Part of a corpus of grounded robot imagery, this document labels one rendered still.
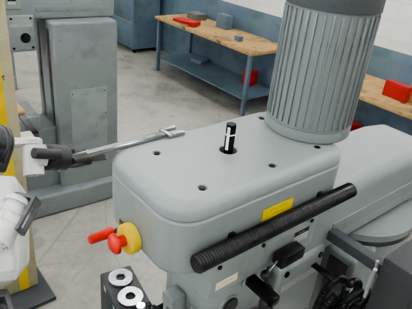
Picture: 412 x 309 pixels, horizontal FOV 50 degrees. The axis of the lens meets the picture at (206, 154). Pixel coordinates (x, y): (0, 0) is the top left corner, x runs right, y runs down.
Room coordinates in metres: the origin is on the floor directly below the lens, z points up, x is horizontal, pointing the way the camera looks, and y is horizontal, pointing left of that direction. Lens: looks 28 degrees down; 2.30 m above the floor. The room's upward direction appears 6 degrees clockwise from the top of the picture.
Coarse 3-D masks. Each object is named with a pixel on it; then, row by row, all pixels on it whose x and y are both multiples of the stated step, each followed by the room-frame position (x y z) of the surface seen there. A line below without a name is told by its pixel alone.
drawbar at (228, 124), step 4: (228, 124) 0.79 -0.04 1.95; (232, 124) 0.79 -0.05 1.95; (236, 124) 0.80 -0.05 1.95; (232, 128) 0.79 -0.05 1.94; (232, 132) 0.79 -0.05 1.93; (232, 136) 0.79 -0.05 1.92; (224, 140) 0.80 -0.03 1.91; (232, 140) 0.79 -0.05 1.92; (224, 144) 0.79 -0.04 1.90; (232, 144) 0.79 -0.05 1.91; (224, 148) 0.79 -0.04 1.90; (228, 148) 0.79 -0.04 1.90; (232, 148) 0.79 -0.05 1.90; (224, 152) 0.79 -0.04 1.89; (228, 152) 0.79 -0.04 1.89; (232, 152) 0.79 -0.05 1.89
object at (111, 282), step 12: (108, 276) 1.21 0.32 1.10; (120, 276) 1.21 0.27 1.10; (132, 276) 1.21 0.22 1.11; (108, 288) 1.15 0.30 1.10; (120, 288) 1.15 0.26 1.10; (132, 288) 1.15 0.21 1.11; (108, 300) 1.13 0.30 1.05; (120, 300) 1.09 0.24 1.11; (132, 300) 1.09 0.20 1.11; (144, 300) 1.11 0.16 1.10
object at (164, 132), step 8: (168, 128) 0.85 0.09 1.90; (144, 136) 0.80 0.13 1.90; (152, 136) 0.81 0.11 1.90; (160, 136) 0.81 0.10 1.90; (168, 136) 0.82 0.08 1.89; (176, 136) 0.83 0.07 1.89; (112, 144) 0.75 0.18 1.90; (120, 144) 0.76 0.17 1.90; (128, 144) 0.76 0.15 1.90; (136, 144) 0.77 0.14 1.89; (80, 152) 0.71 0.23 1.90; (88, 152) 0.71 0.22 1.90; (96, 152) 0.72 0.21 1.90; (104, 152) 0.73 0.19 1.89
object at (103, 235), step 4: (108, 228) 0.73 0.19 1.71; (112, 228) 0.73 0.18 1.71; (116, 228) 0.74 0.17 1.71; (96, 232) 0.71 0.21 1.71; (100, 232) 0.71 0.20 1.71; (104, 232) 0.71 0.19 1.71; (108, 232) 0.72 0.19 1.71; (112, 232) 0.72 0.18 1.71; (116, 232) 0.73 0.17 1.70; (88, 236) 0.70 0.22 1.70; (92, 236) 0.70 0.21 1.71; (96, 236) 0.70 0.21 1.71; (100, 236) 0.70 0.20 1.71; (104, 236) 0.71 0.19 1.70; (108, 236) 0.71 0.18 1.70; (88, 240) 0.70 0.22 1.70; (92, 240) 0.69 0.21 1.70; (96, 240) 0.70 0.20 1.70; (100, 240) 0.70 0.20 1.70; (92, 244) 0.69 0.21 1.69
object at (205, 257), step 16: (320, 192) 0.81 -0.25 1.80; (336, 192) 0.81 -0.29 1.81; (352, 192) 0.83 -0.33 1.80; (304, 208) 0.74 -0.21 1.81; (320, 208) 0.76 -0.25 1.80; (272, 224) 0.68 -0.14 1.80; (288, 224) 0.69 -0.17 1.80; (224, 240) 0.62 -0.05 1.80; (240, 240) 0.62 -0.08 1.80; (256, 240) 0.63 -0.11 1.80; (192, 256) 0.57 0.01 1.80; (208, 256) 0.57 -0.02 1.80; (224, 256) 0.58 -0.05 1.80
